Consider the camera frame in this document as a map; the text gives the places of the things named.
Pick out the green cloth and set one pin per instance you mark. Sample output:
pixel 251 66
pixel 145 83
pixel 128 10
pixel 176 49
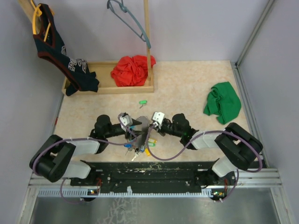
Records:
pixel 223 102

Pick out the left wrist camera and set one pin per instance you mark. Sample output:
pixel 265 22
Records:
pixel 125 120

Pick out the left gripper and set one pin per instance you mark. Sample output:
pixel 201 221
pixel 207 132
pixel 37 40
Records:
pixel 135 122

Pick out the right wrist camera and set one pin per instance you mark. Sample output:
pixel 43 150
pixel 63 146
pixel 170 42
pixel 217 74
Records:
pixel 158 117

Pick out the navy tank top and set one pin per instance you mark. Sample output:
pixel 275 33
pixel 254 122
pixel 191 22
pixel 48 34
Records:
pixel 51 47

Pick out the large metal keyring with keys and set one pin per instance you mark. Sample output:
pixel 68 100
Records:
pixel 138 146

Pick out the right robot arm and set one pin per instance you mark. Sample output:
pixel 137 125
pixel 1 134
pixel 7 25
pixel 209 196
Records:
pixel 241 149

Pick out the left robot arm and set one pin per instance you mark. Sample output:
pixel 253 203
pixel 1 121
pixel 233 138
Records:
pixel 53 160

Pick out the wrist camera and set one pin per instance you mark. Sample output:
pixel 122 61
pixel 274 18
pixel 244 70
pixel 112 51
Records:
pixel 158 117
pixel 125 120

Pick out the yellow clothes hanger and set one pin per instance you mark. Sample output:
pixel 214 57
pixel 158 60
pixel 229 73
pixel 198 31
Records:
pixel 36 18

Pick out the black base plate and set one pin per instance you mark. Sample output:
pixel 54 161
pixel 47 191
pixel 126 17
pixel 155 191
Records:
pixel 150 177

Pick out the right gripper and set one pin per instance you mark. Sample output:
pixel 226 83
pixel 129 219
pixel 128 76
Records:
pixel 160 129

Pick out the wooden rack tray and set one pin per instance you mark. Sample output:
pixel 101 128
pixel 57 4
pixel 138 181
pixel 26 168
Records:
pixel 107 84

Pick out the green tagged key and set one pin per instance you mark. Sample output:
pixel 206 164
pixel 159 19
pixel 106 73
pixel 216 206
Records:
pixel 142 103

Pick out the red cloth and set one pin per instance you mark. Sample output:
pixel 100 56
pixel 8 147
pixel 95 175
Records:
pixel 130 71

